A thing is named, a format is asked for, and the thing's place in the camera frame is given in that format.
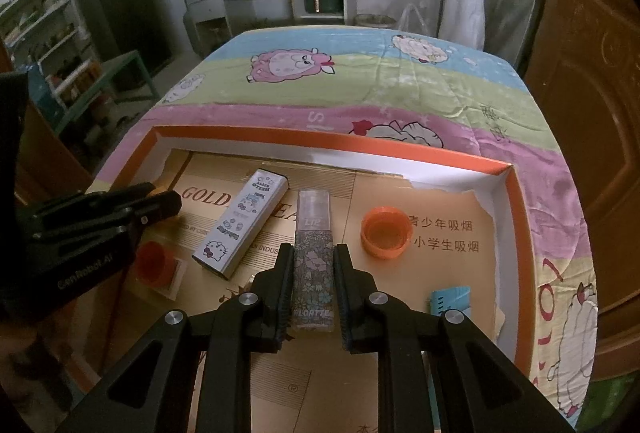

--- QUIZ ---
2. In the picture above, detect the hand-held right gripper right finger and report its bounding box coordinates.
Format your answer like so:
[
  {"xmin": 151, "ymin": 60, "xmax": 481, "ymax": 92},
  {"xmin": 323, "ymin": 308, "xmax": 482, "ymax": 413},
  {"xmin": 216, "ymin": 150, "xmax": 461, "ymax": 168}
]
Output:
[{"xmin": 334, "ymin": 243, "xmax": 576, "ymax": 433}]

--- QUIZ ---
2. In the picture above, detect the brown wooden door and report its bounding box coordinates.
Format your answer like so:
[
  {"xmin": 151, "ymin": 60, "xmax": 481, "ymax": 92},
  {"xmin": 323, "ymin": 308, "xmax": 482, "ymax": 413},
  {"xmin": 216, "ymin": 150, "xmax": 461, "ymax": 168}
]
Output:
[{"xmin": 520, "ymin": 0, "xmax": 640, "ymax": 364}]

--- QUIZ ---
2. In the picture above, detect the green metal table frame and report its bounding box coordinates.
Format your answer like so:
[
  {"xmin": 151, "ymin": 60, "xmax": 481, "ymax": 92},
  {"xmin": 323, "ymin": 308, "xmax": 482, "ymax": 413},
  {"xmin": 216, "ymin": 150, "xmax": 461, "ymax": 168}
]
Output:
[{"xmin": 55, "ymin": 50, "xmax": 161, "ymax": 134}]

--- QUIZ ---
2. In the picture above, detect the metal storage shelf rack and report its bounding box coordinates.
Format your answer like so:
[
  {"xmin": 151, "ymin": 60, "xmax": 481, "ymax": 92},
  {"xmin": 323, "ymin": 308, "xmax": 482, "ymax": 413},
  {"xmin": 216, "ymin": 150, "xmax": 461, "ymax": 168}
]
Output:
[{"xmin": 0, "ymin": 0, "xmax": 96, "ymax": 114}]

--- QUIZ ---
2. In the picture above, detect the red bottle cap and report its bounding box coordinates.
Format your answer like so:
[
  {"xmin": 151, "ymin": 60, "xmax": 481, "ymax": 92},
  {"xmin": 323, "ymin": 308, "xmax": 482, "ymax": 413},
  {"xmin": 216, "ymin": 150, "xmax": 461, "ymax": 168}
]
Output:
[{"xmin": 134, "ymin": 240, "xmax": 173, "ymax": 286}]

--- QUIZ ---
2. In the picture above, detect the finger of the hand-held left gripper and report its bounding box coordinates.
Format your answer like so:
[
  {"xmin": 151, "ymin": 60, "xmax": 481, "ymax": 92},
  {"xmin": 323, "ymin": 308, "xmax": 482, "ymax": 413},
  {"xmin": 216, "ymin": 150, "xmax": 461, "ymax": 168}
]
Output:
[
  {"xmin": 34, "ymin": 190, "xmax": 182, "ymax": 242},
  {"xmin": 19, "ymin": 182, "xmax": 160, "ymax": 225}
]

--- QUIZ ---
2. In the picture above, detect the orange bottle cap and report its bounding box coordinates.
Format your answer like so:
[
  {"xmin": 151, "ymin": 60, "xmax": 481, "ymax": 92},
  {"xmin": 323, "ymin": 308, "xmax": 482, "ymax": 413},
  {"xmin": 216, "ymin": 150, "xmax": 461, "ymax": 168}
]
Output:
[{"xmin": 361, "ymin": 207, "xmax": 415, "ymax": 260}]

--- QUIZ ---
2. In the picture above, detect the black refrigerator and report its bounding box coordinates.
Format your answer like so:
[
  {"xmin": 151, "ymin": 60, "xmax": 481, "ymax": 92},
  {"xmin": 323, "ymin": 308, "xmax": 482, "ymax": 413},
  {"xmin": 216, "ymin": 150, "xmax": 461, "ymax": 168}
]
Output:
[{"xmin": 75, "ymin": 0, "xmax": 173, "ymax": 74}]

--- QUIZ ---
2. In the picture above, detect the printed cartoon sheep blanket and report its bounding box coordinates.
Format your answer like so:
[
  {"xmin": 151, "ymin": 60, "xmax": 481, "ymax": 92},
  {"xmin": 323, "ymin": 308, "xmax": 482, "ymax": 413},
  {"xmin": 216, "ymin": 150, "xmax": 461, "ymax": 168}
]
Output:
[{"xmin": 90, "ymin": 28, "xmax": 598, "ymax": 409}]

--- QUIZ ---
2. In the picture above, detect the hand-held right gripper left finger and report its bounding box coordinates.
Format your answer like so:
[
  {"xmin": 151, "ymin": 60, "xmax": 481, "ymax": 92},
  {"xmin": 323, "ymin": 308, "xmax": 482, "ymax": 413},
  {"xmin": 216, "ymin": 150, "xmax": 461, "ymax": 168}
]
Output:
[{"xmin": 55, "ymin": 243, "xmax": 296, "ymax": 433}]

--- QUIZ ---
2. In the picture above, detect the light blue small box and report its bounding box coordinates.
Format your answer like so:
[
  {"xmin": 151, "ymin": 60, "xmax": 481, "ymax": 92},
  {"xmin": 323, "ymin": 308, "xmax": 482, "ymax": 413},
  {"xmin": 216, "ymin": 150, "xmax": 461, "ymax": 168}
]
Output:
[{"xmin": 430, "ymin": 285, "xmax": 472, "ymax": 316}]

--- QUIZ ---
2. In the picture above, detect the white cartoon print box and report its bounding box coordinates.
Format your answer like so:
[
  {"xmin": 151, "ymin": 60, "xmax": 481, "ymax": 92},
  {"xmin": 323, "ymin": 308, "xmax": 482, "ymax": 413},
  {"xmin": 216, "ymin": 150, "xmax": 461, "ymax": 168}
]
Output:
[{"xmin": 192, "ymin": 168, "xmax": 290, "ymax": 280}]

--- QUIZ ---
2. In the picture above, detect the shallow orange rimmed cardboard box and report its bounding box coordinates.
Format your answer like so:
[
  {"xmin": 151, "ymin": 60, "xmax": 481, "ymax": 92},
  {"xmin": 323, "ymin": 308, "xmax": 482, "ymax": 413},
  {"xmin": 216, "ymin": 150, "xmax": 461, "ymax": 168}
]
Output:
[{"xmin": 82, "ymin": 124, "xmax": 523, "ymax": 433}]

